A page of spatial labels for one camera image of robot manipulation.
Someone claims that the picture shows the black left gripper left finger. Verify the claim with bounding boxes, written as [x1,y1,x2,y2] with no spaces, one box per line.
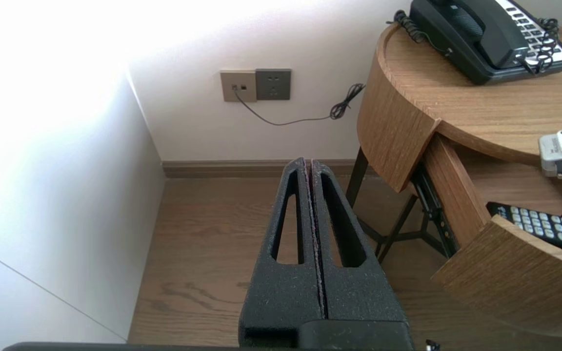
[239,157,328,348]

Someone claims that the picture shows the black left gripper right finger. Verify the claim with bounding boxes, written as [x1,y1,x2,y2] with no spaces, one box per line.
[311,159,408,322]

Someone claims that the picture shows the black TV remote control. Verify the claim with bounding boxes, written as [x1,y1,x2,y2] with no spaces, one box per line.
[486,201,562,257]

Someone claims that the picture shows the round wooden side table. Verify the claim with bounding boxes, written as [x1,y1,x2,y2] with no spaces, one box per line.
[357,22,562,194]
[415,134,562,338]

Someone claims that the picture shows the black metal table legs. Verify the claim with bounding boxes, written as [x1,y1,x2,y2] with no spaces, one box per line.
[345,148,450,264]

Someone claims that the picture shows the brown wooden baseboard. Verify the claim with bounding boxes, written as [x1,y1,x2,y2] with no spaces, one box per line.
[162,159,377,178]

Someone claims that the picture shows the black telephone base white keypad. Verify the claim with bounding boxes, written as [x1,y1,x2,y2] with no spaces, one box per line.
[409,0,562,86]

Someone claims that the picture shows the black telephone handset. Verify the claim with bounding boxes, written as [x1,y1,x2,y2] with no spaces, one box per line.
[430,0,530,70]

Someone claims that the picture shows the dark grey power socket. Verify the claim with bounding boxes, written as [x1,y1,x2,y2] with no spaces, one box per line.
[256,69,292,101]

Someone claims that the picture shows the thin black telephone cable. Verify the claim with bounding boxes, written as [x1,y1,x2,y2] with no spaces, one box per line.
[232,83,366,126]

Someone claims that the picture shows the beige wall data socket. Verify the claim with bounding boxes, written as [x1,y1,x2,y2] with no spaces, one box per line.
[220,70,257,103]

